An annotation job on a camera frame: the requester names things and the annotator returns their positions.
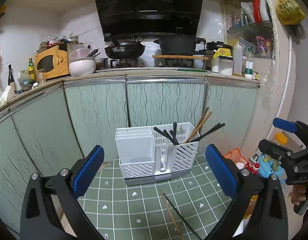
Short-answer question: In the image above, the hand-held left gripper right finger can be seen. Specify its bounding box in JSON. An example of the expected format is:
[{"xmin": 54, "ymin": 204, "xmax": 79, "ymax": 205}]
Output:
[{"xmin": 205, "ymin": 144, "xmax": 288, "ymax": 240}]

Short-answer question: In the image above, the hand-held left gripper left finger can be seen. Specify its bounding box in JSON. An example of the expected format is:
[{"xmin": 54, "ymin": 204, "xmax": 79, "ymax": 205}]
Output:
[{"xmin": 20, "ymin": 145, "xmax": 106, "ymax": 240}]

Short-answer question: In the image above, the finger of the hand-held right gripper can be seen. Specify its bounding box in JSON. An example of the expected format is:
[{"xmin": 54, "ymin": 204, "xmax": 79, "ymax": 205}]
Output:
[
  {"xmin": 273, "ymin": 117, "xmax": 308, "ymax": 143},
  {"xmin": 258, "ymin": 139, "xmax": 294, "ymax": 163}
]

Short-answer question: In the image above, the white plastic utensil holder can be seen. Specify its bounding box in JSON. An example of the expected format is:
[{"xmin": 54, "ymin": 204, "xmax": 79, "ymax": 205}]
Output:
[{"xmin": 115, "ymin": 122, "xmax": 200, "ymax": 186}]

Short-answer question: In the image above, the brown wooden chopstick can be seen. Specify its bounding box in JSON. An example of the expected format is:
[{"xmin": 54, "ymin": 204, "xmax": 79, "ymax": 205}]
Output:
[
  {"xmin": 184, "ymin": 107, "xmax": 210, "ymax": 143},
  {"xmin": 186, "ymin": 112, "xmax": 212, "ymax": 144},
  {"xmin": 160, "ymin": 190, "xmax": 185, "ymax": 240}
]

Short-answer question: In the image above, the person's right hand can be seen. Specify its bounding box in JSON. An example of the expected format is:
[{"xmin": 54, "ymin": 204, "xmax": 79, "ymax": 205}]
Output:
[{"xmin": 291, "ymin": 185, "xmax": 307, "ymax": 205}]

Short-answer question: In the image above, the orange plastic bag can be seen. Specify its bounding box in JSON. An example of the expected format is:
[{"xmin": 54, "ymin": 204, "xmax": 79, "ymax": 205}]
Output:
[{"xmin": 224, "ymin": 148, "xmax": 248, "ymax": 167}]

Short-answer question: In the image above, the white pipe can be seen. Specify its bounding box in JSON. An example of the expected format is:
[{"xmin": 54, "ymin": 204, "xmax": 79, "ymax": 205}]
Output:
[{"xmin": 268, "ymin": 37, "xmax": 294, "ymax": 140}]

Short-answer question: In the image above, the green checked tablecloth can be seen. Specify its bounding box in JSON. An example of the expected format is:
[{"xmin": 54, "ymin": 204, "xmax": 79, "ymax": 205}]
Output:
[{"xmin": 77, "ymin": 152, "xmax": 232, "ymax": 240}]

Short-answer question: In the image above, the white bottle with green label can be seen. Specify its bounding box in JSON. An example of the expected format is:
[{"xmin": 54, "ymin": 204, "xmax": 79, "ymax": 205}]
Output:
[{"xmin": 244, "ymin": 60, "xmax": 255, "ymax": 79}]

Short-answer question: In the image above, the white squeeze bottle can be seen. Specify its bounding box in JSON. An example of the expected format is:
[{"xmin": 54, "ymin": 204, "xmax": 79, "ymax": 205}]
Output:
[{"xmin": 232, "ymin": 41, "xmax": 243, "ymax": 77}]

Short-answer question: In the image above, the clear jar with white powder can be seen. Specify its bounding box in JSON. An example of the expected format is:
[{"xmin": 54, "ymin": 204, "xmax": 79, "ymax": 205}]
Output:
[{"xmin": 218, "ymin": 56, "xmax": 234, "ymax": 76}]

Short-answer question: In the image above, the white bowl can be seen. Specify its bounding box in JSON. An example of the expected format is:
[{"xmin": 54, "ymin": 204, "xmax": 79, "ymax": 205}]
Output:
[{"xmin": 68, "ymin": 56, "xmax": 97, "ymax": 77}]

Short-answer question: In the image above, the black kitchen appliance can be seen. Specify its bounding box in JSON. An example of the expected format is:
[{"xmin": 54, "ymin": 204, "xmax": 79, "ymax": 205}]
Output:
[{"xmin": 205, "ymin": 41, "xmax": 234, "ymax": 71}]

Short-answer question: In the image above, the white crumpled bag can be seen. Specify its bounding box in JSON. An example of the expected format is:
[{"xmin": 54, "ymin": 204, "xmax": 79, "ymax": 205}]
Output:
[{"xmin": 0, "ymin": 85, "xmax": 16, "ymax": 108}]

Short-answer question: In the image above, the yellow microwave oven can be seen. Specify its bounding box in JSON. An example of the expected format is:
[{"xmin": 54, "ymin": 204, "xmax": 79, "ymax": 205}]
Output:
[{"xmin": 34, "ymin": 45, "xmax": 71, "ymax": 81}]

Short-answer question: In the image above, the yellow plastic bag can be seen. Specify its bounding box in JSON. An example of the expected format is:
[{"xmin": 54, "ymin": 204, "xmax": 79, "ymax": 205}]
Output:
[{"xmin": 276, "ymin": 0, "xmax": 306, "ymax": 26}]

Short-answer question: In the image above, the green glass bottle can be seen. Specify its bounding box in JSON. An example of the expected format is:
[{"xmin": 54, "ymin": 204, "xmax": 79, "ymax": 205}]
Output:
[{"xmin": 28, "ymin": 57, "xmax": 37, "ymax": 82}]

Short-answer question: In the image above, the clear plastic container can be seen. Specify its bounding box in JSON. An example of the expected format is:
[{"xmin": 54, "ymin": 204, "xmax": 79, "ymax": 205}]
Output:
[{"xmin": 68, "ymin": 47, "xmax": 95, "ymax": 61}]

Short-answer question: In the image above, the white plastic bottle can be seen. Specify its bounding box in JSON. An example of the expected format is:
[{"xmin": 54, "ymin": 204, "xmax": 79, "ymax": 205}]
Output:
[{"xmin": 259, "ymin": 0, "xmax": 271, "ymax": 22}]

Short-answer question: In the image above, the red plastic bottle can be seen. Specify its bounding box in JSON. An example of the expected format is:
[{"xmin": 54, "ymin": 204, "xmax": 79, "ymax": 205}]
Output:
[{"xmin": 252, "ymin": 0, "xmax": 262, "ymax": 23}]

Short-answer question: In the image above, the dark wine bottle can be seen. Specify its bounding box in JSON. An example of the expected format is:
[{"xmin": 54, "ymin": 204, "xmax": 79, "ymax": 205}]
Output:
[{"xmin": 8, "ymin": 64, "xmax": 16, "ymax": 92}]

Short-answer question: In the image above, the gas stove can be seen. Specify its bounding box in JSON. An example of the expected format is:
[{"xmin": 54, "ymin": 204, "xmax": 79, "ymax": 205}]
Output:
[{"xmin": 108, "ymin": 57, "xmax": 207, "ymax": 69}]

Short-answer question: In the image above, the black wok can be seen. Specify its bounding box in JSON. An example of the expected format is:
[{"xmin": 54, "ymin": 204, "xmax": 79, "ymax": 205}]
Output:
[{"xmin": 104, "ymin": 33, "xmax": 146, "ymax": 59}]

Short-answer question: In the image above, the black cooking pot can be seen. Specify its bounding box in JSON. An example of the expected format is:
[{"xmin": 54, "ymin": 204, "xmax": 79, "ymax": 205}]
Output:
[{"xmin": 153, "ymin": 27, "xmax": 207, "ymax": 56}]

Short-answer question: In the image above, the black range hood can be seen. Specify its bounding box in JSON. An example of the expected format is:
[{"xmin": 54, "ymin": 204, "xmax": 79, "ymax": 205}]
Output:
[{"xmin": 92, "ymin": 0, "xmax": 205, "ymax": 43}]

